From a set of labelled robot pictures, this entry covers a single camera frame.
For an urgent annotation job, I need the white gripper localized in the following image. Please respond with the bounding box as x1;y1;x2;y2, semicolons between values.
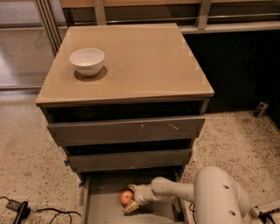
123;184;155;214

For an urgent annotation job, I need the red apple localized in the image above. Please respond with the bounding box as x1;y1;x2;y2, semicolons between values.
120;190;134;207

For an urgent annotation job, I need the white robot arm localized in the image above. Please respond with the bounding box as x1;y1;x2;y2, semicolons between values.
123;166;252;224

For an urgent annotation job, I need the grey bottom drawer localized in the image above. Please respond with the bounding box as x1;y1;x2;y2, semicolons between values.
82;166;187;224

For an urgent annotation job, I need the grey drawer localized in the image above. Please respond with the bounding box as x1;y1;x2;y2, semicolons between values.
47;116;205;146
67;149;193;172
82;166;187;224

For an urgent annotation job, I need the grey middle drawer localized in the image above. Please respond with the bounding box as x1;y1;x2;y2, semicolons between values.
67;149;193;172

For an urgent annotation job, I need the grey top drawer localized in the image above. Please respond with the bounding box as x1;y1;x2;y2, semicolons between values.
47;116;205;146

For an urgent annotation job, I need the grey drawer cabinet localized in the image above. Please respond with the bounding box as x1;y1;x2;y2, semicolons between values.
35;23;215;224

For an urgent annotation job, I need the black power adapter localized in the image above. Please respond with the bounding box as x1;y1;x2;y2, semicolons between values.
6;199;31;224

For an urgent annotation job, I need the white power strip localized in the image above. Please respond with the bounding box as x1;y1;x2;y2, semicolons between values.
249;199;280;219

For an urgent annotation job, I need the white ceramic bowl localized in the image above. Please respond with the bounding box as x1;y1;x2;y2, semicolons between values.
69;48;105;77

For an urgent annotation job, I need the small grey floor device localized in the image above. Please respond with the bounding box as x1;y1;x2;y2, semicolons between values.
253;101;269;118

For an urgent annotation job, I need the black cable on left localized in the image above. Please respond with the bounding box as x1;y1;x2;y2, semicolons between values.
29;207;82;224

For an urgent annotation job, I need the metal railing frame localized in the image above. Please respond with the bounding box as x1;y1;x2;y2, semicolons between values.
32;0;280;52

